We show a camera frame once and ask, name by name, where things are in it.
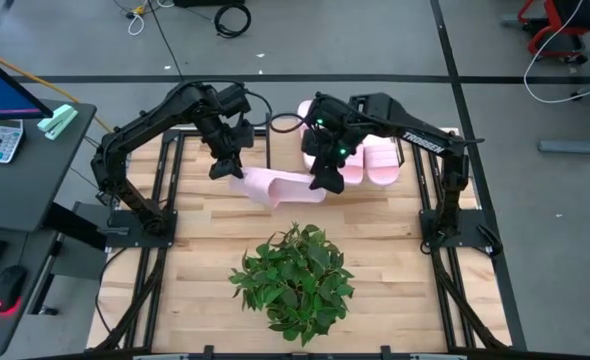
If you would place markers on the black computer mouse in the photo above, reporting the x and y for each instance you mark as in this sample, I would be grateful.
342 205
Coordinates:
7 290

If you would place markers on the pink foam slide sandal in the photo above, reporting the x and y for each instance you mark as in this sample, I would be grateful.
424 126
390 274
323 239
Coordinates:
354 172
304 112
275 187
382 165

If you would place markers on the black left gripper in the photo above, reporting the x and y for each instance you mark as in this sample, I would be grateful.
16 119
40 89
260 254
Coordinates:
225 142

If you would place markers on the dark grey desk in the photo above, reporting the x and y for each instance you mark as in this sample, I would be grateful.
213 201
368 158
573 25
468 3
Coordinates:
25 190

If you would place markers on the grey desk foot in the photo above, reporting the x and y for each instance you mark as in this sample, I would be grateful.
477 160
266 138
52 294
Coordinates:
575 146

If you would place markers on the green plant, black pot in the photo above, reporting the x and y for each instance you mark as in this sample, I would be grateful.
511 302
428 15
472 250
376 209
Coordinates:
295 285

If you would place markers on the black aluminium table frame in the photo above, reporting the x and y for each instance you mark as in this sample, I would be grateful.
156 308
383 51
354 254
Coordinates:
255 356

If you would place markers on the computer monitor with blue screen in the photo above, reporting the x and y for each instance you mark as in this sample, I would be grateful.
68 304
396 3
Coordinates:
0 95

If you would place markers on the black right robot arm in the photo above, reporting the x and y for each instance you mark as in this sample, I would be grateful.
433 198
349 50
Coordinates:
455 190

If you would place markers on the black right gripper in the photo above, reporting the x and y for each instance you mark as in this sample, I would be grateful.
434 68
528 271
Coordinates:
332 150

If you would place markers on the red and black cart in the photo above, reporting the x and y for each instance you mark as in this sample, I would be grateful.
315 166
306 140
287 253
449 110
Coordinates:
575 15

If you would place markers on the black desk leg base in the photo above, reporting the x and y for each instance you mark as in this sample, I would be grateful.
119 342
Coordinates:
70 225

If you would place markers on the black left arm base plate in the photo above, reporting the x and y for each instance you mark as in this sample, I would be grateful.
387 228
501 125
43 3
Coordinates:
125 240

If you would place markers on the yellow plug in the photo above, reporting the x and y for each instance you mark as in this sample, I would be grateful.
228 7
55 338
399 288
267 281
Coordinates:
139 9

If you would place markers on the mint green stapler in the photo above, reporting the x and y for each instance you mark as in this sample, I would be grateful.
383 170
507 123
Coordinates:
57 121

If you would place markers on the black-framed wooden shoe shelf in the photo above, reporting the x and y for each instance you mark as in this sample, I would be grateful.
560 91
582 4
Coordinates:
287 150

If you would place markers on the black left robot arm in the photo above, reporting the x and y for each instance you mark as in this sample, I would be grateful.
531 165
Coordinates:
140 120

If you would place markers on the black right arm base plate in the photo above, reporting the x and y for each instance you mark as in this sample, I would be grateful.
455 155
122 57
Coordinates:
475 225

